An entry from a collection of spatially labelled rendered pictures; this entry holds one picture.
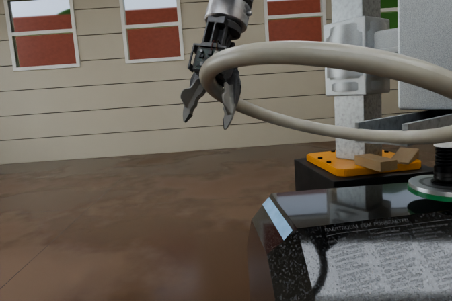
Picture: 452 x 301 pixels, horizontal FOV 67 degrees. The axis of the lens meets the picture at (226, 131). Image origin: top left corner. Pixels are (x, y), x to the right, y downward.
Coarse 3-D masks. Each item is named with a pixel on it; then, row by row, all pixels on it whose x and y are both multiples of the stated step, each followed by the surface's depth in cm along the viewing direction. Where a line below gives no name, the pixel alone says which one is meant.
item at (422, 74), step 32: (224, 64) 50; (256, 64) 47; (320, 64) 42; (352, 64) 40; (384, 64) 39; (416, 64) 39; (448, 96) 42; (320, 128) 84; (352, 128) 82; (448, 128) 61
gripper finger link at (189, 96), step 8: (192, 88) 70; (200, 88) 71; (184, 96) 68; (192, 96) 71; (200, 96) 72; (184, 104) 70; (192, 104) 71; (184, 112) 71; (192, 112) 72; (184, 120) 71
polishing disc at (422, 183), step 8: (416, 176) 119; (424, 176) 118; (432, 176) 118; (408, 184) 113; (416, 184) 110; (424, 184) 109; (432, 184) 109; (424, 192) 105; (432, 192) 103; (440, 192) 102; (448, 192) 101
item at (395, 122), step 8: (416, 112) 104; (424, 112) 108; (368, 120) 84; (376, 120) 87; (384, 120) 90; (392, 120) 93; (400, 120) 96; (408, 120) 100; (416, 120) 104; (424, 120) 79; (432, 120) 82; (440, 120) 86; (448, 120) 90; (368, 128) 84; (376, 128) 87; (384, 128) 90; (392, 128) 93; (400, 128) 96; (408, 128) 73; (416, 128) 76; (424, 128) 79; (392, 144) 75; (400, 144) 74; (408, 144) 73
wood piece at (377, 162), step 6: (354, 156) 185; (360, 156) 182; (366, 156) 181; (372, 156) 180; (378, 156) 179; (354, 162) 185; (360, 162) 181; (366, 162) 176; (372, 162) 172; (378, 162) 167; (384, 162) 166; (390, 162) 168; (396, 162) 168; (372, 168) 172; (378, 168) 168; (384, 168) 167; (390, 168) 168; (396, 168) 169
